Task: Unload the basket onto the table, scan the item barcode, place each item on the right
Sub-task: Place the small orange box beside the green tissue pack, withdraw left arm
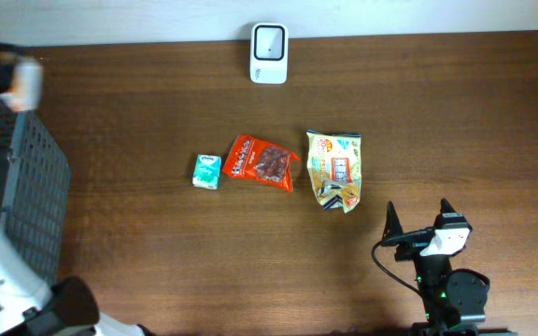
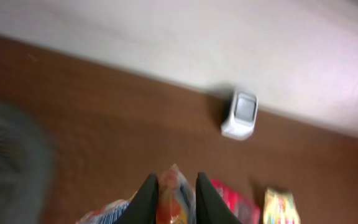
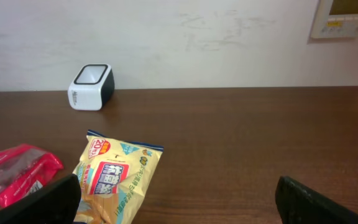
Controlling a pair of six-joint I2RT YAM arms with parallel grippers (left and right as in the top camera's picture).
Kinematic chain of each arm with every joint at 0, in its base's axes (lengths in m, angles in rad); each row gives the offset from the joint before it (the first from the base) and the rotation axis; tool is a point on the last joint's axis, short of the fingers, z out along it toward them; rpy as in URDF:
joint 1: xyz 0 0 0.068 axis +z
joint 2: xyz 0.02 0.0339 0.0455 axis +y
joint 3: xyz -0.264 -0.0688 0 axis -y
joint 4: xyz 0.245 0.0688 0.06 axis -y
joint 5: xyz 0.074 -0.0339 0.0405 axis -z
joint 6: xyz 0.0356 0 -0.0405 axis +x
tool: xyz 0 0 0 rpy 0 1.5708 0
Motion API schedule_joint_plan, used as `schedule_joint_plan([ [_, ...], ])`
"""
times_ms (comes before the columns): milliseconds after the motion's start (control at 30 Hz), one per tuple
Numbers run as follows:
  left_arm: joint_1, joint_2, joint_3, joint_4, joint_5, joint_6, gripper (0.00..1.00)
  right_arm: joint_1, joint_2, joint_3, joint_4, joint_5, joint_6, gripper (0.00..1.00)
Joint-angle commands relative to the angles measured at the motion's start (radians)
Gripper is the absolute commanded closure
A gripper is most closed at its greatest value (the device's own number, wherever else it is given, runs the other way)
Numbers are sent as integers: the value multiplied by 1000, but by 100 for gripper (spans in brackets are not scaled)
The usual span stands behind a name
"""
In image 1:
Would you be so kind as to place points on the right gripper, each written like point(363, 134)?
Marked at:
point(393, 235)

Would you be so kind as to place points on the beige wet wipes pack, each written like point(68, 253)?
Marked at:
point(334, 168)

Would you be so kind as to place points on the red snack bag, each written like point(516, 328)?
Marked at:
point(256, 159)

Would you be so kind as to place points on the green tissue pack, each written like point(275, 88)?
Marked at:
point(206, 171)

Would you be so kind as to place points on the orange small tissue pack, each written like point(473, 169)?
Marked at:
point(26, 86)

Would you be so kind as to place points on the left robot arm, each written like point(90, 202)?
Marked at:
point(30, 306)

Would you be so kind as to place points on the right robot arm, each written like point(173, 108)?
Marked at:
point(454, 300)

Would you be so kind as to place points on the grey plastic mesh basket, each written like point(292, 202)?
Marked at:
point(34, 183)

